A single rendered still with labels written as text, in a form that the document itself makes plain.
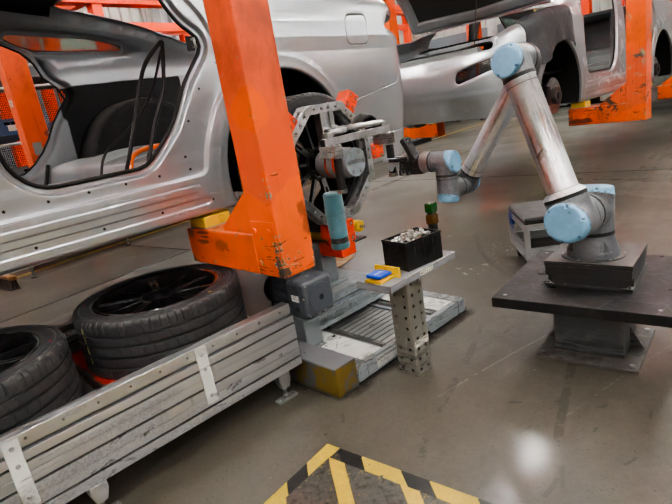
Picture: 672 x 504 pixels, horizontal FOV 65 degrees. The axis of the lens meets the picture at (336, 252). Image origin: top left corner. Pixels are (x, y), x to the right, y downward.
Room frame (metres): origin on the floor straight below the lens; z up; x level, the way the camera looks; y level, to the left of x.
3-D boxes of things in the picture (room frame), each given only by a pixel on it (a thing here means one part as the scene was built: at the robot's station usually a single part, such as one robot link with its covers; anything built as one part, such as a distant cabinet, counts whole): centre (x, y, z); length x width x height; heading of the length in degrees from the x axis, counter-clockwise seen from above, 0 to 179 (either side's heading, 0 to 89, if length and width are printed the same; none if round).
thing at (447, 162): (2.20, -0.51, 0.80); 0.12 x 0.09 x 0.10; 42
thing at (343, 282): (2.60, 0.08, 0.32); 0.40 x 0.30 x 0.28; 132
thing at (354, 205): (2.47, -0.04, 0.85); 0.54 x 0.07 x 0.54; 132
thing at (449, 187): (2.20, -0.52, 0.69); 0.12 x 0.09 x 0.12; 132
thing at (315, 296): (2.31, 0.23, 0.26); 0.42 x 0.18 x 0.35; 42
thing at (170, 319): (2.06, 0.75, 0.39); 0.66 x 0.66 x 0.24
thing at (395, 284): (1.99, -0.27, 0.44); 0.43 x 0.17 x 0.03; 132
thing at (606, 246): (1.92, -0.99, 0.45); 0.19 x 0.19 x 0.10
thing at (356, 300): (2.60, 0.08, 0.13); 0.50 x 0.36 x 0.10; 132
